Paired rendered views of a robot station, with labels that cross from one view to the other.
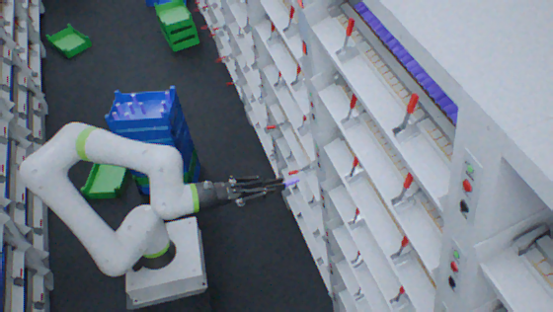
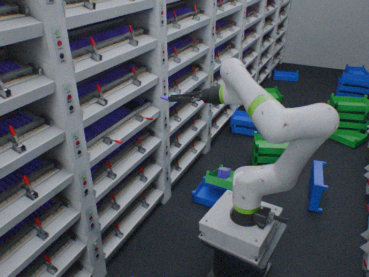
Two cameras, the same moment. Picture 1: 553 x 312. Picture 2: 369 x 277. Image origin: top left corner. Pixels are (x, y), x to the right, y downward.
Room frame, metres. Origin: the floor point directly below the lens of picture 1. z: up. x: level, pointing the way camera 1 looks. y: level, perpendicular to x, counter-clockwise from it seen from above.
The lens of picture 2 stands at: (2.53, 1.05, 1.46)
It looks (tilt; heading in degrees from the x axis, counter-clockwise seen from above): 29 degrees down; 217
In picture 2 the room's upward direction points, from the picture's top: straight up
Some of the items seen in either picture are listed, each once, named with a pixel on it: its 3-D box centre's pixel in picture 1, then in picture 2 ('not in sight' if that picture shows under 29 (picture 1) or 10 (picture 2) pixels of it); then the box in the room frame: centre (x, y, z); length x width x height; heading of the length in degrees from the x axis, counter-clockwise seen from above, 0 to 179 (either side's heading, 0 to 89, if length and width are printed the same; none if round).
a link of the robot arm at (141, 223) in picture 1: (145, 232); (249, 187); (1.38, 0.55, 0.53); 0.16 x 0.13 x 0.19; 141
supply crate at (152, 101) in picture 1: (142, 108); not in sight; (2.17, 0.61, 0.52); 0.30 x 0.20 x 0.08; 80
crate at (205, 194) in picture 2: not in sight; (218, 194); (0.95, 0.15, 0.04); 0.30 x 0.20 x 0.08; 101
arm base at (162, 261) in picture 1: (141, 253); (258, 214); (1.38, 0.60, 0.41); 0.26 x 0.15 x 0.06; 99
